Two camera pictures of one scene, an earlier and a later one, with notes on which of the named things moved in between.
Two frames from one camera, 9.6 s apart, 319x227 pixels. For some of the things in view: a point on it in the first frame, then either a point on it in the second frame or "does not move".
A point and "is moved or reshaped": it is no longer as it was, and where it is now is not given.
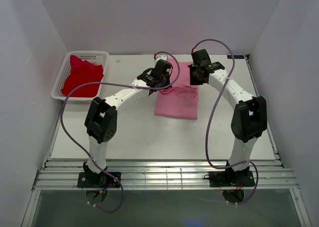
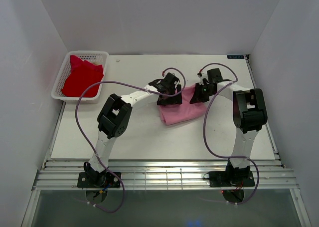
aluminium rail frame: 62,174 does not move
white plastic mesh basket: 97,57 does not move
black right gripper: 192,82 to 197,98
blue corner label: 235,57 does not move
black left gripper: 168,82 to 175,100
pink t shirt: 180,101 is moved or reshaped
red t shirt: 83,72 does not move
